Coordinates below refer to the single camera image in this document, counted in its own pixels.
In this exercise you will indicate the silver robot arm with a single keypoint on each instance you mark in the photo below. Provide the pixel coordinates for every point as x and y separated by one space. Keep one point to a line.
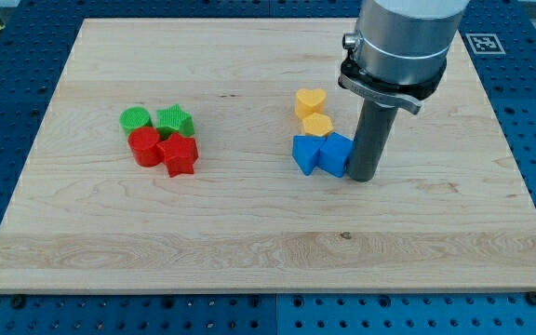
397 52

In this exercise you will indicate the yellow heart block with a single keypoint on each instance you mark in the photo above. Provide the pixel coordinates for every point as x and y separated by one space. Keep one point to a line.
310 101

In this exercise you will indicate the blue triangle block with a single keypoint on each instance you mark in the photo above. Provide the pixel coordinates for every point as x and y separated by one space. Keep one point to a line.
305 151

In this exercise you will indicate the blue cube block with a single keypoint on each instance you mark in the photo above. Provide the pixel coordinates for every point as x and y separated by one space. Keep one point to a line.
334 153

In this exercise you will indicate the yellow hexagon block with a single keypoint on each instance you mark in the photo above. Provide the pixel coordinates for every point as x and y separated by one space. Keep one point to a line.
316 124

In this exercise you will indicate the red star block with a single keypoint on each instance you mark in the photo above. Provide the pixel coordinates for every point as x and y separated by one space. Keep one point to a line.
179 154

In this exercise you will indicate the light wooden board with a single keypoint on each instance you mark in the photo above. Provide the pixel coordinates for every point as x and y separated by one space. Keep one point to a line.
447 210

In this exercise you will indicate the green star block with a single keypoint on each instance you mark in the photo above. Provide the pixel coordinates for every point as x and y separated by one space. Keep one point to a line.
174 120

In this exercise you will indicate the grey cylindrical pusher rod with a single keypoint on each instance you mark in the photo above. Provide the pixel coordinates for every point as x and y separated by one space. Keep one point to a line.
371 134

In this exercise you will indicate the red cylinder block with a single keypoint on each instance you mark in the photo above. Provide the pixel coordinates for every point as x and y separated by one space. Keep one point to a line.
142 143

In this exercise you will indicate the green cylinder block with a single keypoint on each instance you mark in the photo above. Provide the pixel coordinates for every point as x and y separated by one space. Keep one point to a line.
133 118

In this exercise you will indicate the white fiducial marker tag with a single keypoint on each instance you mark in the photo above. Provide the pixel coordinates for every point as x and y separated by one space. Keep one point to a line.
485 44

